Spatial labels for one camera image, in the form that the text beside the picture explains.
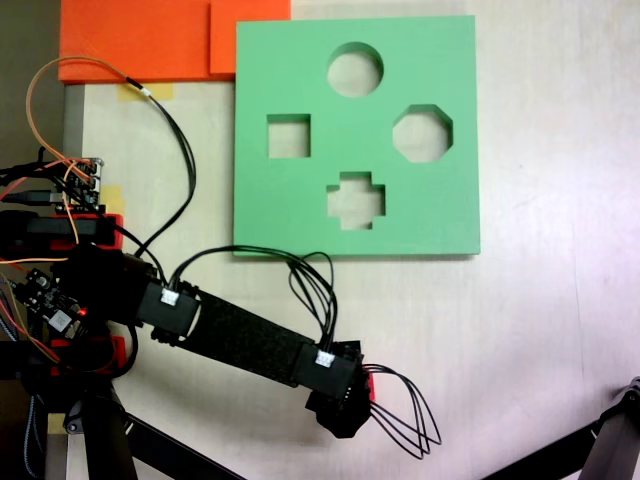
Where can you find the red octagonal pillar block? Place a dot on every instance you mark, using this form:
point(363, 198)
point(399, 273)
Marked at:
point(371, 390)

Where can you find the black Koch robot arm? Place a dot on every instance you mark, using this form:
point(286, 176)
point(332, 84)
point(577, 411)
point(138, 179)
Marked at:
point(240, 335)

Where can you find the orange block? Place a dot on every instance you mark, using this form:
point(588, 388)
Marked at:
point(135, 40)

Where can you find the black and red table clamp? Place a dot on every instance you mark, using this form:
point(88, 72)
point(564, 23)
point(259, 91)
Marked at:
point(50, 227)
point(117, 350)

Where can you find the black tripod leg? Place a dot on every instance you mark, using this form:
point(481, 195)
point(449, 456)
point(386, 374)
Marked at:
point(615, 440)
point(105, 450)

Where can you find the yellow tape piece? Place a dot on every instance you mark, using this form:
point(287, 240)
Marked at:
point(55, 425)
point(160, 92)
point(115, 200)

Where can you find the circuit board with grey inductor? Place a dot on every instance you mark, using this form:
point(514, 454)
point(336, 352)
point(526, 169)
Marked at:
point(45, 300)

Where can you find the small circuit board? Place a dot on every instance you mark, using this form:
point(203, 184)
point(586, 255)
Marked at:
point(85, 197)

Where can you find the green shape sorter board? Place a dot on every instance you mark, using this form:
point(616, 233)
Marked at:
point(280, 65)

